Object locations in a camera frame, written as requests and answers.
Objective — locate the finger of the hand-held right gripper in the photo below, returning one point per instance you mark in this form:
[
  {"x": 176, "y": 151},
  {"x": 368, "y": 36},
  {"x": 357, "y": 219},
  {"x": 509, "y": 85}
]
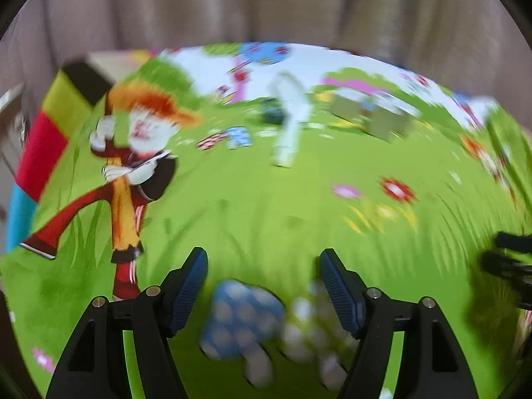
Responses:
[
  {"x": 505, "y": 266},
  {"x": 515, "y": 242}
]

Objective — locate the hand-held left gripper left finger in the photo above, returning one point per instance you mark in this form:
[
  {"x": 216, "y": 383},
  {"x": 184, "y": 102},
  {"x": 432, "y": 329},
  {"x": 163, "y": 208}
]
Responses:
[{"x": 191, "y": 286}]

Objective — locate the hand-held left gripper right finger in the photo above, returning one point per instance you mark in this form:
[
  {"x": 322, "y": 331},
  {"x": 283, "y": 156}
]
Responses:
[{"x": 338, "y": 293}]

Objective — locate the green cartoon printed blanket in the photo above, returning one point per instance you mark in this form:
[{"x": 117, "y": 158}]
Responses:
[{"x": 249, "y": 203}]

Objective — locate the white tube object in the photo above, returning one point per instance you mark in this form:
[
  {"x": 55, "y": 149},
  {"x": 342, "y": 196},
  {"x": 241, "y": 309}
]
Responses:
[{"x": 289, "y": 120}]

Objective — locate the small grey white box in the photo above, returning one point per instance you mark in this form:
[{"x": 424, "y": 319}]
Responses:
[{"x": 349, "y": 110}]

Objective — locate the beige curtain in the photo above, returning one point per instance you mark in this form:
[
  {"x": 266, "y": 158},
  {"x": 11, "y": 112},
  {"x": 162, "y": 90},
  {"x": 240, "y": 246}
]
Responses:
[{"x": 249, "y": 4}]

